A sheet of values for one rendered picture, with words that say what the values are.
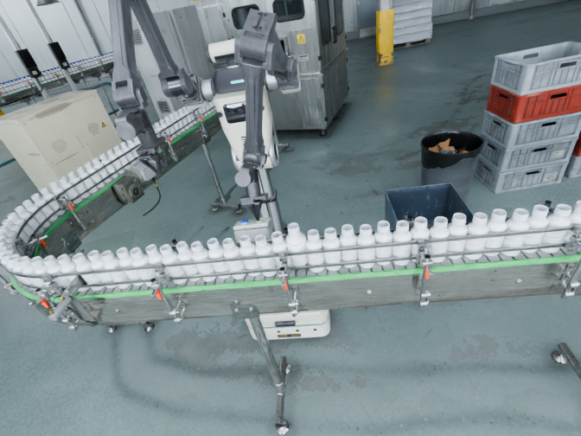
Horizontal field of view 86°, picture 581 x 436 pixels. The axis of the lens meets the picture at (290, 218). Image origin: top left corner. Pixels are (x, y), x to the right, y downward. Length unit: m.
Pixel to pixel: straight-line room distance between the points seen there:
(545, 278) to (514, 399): 0.92
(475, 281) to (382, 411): 0.97
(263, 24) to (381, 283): 0.89
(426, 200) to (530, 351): 1.07
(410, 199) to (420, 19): 8.94
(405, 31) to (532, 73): 7.47
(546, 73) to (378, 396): 2.53
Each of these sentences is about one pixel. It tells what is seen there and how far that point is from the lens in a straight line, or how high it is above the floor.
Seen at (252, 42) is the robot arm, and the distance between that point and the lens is 0.97.
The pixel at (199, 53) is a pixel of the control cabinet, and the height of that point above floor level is 1.04.
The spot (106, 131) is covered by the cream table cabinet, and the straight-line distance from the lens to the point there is 5.25.
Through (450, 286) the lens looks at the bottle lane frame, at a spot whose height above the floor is 0.90.
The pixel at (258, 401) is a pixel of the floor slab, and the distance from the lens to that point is 2.06.
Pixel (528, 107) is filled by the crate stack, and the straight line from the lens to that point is 3.18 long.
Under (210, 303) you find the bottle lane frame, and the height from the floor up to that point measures 0.91.
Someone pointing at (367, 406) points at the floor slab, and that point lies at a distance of 1.97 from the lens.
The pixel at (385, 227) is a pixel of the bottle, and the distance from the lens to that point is 1.05.
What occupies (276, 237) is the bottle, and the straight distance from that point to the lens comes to 1.10.
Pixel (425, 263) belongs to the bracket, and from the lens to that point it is 1.05.
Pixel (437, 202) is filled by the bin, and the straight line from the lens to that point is 1.75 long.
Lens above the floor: 1.82
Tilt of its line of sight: 36 degrees down
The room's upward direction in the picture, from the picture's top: 12 degrees counter-clockwise
